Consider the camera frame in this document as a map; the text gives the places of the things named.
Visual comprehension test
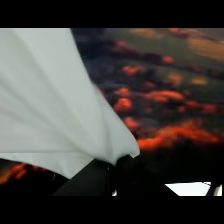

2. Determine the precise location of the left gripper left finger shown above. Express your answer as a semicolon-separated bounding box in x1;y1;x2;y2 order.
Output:
51;158;111;197

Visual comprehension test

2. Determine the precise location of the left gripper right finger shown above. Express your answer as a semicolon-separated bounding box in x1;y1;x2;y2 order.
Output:
108;154;176;197

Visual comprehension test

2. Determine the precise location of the white shirt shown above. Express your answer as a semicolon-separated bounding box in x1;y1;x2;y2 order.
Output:
0;28;141;180

